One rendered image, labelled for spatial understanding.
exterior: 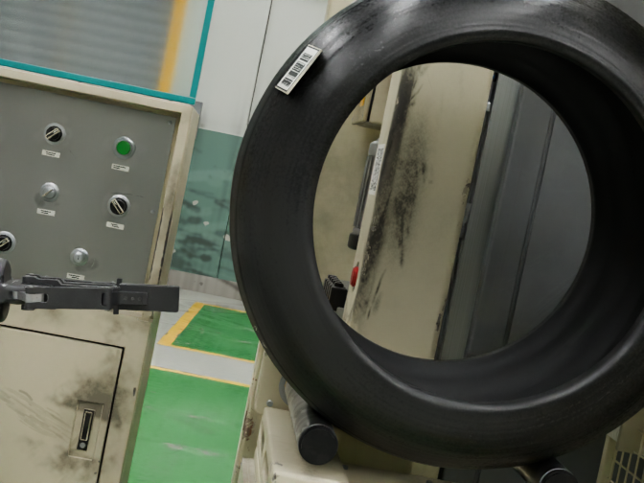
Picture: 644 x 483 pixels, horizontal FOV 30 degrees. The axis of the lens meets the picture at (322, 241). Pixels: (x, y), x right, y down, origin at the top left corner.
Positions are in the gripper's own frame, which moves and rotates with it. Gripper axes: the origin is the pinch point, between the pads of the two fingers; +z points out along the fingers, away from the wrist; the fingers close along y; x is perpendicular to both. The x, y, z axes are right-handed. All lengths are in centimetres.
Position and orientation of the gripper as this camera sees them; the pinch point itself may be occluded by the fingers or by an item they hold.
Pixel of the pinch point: (149, 297)
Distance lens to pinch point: 142.7
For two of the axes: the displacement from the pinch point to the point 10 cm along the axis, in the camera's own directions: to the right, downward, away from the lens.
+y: -0.7, -0.7, 9.9
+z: 10.0, 0.5, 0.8
